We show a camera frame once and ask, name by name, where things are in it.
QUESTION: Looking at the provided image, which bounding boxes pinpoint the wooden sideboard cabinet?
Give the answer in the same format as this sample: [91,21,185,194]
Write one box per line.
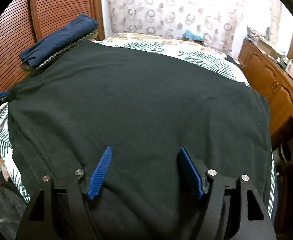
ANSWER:
[238,39,293,146]

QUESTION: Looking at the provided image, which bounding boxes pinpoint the floral bed quilt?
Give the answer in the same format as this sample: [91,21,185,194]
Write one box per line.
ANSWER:
[104,33,226,56]

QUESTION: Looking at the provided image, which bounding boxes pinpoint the folded navy blue garment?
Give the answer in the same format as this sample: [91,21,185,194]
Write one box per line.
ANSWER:
[19,14,99,70]

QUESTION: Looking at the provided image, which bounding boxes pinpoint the wooden louvered wardrobe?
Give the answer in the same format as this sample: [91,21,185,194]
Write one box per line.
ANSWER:
[0,0,105,92]

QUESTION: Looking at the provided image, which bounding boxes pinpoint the pink circle pattern curtain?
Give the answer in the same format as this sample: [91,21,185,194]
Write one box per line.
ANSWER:
[106,0,274,55]

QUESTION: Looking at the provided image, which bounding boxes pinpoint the cardboard box on sideboard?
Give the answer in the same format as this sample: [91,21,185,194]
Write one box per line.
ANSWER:
[256,38,277,55]

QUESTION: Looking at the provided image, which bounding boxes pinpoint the blue item behind bed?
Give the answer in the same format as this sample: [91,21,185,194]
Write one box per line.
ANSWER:
[182,30,204,42]

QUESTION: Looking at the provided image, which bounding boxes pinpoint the black printed t-shirt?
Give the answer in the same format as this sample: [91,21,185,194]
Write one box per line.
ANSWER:
[8,41,276,239]

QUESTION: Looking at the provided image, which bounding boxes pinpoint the palm leaf print bedsheet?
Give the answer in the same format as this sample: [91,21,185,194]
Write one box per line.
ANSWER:
[0,41,276,217]

